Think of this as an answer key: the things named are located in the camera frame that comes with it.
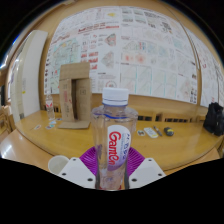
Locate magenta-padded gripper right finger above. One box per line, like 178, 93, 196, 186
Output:
124, 146, 167, 190

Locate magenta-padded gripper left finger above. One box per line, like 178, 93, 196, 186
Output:
57, 146, 100, 190

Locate clear plastic water bottle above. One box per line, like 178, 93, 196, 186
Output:
90, 87, 139, 191

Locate white remote control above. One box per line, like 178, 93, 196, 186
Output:
143, 126, 159, 139

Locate dark pen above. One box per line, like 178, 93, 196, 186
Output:
153, 125, 163, 137

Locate small black object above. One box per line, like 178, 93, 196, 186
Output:
163, 126, 175, 137

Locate row of wooden chairs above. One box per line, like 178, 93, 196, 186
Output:
133, 111, 204, 123

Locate small clear drink bottle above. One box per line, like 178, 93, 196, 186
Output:
45, 93, 56, 121

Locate brown cardboard stand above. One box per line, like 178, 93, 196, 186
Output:
58, 62, 93, 130

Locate black bag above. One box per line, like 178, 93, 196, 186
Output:
203, 101, 224, 137

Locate wooden chair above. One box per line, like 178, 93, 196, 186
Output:
0, 104, 16, 135

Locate white door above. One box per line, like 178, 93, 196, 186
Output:
9, 29, 49, 118

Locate narrow wall poster sheets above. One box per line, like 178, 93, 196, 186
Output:
184, 26, 224, 108

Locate large wall poster sheet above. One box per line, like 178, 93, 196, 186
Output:
44, 5, 201, 104

